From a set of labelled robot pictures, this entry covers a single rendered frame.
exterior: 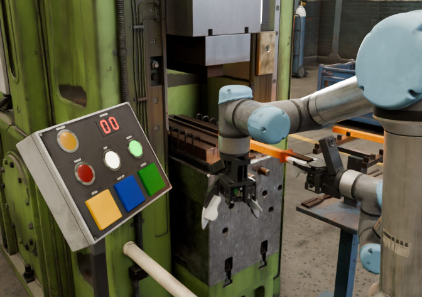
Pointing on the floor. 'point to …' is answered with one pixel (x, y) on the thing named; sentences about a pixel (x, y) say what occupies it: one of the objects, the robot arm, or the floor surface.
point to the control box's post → (99, 269)
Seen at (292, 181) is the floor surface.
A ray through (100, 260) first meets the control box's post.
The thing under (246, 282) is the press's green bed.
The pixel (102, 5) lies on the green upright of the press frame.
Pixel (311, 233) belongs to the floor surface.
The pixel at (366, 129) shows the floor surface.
